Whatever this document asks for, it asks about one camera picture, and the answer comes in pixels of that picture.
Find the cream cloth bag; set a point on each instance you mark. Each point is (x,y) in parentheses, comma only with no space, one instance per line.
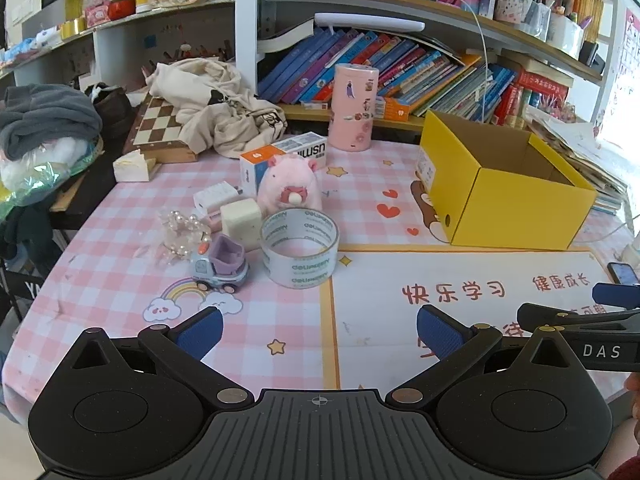
(225,115)

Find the white pen cup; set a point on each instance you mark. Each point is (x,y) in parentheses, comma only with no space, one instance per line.
(565,35)

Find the red jar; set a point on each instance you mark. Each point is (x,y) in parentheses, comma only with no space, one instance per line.
(121,7)

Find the pink wall poster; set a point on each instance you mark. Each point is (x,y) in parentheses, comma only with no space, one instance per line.
(631,65)

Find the row of colourful books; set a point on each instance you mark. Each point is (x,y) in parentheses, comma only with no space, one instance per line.
(350,55)

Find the white and wood bookshelf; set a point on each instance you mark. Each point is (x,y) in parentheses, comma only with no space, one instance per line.
(247,35)

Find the white power adapter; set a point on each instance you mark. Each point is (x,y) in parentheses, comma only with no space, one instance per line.
(631,255)

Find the purple toy truck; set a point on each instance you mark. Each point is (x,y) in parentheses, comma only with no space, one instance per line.
(220,265)

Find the orange white toothpaste box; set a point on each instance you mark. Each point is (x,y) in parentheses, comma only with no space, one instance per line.
(300,147)

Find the black printed fabric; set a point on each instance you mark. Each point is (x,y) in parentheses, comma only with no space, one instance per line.
(22,285)

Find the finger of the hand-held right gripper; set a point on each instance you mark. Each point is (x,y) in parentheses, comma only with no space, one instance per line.
(617,295)
(575,321)

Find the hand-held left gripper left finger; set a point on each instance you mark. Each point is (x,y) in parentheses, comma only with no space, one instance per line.
(202,332)

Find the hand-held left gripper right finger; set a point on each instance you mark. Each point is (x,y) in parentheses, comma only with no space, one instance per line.
(440,332)

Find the cream speckled cube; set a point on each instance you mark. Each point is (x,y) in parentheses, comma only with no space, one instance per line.
(240,222)

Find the dark brown bag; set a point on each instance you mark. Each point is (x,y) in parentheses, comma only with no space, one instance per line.
(112,105)

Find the pink sticker canister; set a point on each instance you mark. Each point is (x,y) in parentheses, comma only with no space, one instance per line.
(352,110)

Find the pink plush pig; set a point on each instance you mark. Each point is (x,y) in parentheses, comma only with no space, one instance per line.
(285,180)

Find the grey clothing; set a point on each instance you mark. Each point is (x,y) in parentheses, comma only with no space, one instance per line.
(45,120)

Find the pink tin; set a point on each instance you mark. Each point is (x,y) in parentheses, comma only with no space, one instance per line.
(96,12)

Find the white desk lamp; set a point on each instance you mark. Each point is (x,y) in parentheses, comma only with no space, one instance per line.
(370,23)

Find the small red white box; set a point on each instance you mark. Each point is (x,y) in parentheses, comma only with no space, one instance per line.
(315,105)

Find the clear tape roll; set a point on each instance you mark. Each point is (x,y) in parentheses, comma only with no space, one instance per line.
(300,272)

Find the white charger plug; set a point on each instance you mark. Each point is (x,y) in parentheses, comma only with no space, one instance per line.
(215,200)

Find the thick white-paged book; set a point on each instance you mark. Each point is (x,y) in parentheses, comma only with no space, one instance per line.
(285,37)

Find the yellow cardboard box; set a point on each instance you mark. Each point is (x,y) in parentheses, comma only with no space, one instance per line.
(515,210)

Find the stack of papers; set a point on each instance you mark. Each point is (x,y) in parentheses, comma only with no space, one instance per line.
(590,150)

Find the cream tissue block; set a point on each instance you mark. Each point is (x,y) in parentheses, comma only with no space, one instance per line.
(130,167)

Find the green plastic bag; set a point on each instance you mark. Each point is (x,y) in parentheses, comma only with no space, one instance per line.
(35,180)

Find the pink pen cup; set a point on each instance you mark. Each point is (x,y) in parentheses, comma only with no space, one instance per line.
(512,10)

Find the wooden chessboard box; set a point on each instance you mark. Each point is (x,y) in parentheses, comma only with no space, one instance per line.
(155,125)

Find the pink checkered desktop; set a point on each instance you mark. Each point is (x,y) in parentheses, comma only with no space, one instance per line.
(125,270)

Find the dark smartphone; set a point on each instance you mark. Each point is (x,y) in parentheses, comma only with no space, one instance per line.
(625,274)

